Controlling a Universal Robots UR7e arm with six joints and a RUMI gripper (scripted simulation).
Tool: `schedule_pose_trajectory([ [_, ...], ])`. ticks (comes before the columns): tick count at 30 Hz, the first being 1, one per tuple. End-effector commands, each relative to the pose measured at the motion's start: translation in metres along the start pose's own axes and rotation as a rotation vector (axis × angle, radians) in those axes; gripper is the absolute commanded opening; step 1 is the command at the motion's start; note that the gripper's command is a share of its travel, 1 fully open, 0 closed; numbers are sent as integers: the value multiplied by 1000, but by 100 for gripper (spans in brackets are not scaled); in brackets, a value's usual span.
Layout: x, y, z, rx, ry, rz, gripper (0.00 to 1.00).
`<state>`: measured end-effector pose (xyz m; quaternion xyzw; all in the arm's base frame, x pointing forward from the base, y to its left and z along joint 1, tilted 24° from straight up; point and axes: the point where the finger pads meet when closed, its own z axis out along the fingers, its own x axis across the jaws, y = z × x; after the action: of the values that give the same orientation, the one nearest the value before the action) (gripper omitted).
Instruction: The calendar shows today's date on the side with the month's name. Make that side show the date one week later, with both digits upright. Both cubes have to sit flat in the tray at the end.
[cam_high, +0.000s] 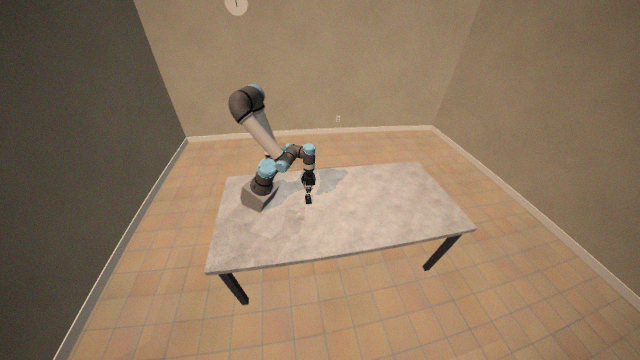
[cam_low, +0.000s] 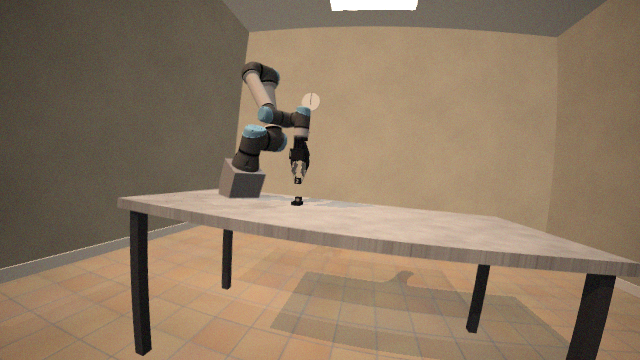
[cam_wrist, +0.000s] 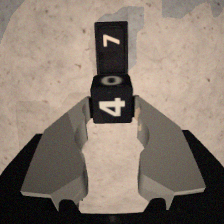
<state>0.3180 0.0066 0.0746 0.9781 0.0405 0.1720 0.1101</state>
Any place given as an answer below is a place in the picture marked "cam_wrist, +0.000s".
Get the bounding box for black rectangular tray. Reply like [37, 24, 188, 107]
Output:
[94, 21, 128, 75]

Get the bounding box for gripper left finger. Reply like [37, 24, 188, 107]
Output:
[0, 96, 93, 224]

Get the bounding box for black cube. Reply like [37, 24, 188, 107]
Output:
[90, 74, 133, 124]
[98, 26, 125, 53]

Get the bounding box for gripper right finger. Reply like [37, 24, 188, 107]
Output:
[132, 95, 224, 224]

